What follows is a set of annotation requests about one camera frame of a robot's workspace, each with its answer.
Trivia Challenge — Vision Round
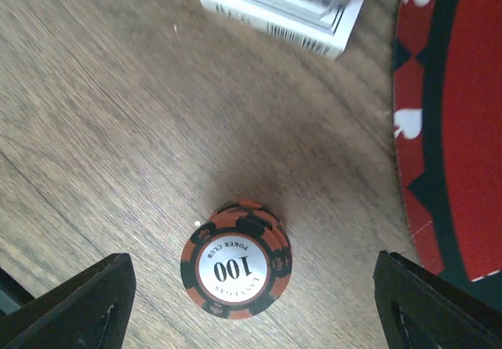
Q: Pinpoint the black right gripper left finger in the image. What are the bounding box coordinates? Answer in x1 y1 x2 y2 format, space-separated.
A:
1 253 136 348

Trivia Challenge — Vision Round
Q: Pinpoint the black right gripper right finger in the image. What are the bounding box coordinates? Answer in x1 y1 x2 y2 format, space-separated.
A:
373 251 501 348

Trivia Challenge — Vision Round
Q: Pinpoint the red black chip stack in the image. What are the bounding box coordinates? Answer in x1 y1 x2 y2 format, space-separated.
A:
180 199 293 320

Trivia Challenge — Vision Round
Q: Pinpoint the round red black poker mat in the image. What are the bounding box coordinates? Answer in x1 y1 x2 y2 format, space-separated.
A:
391 0 502 287

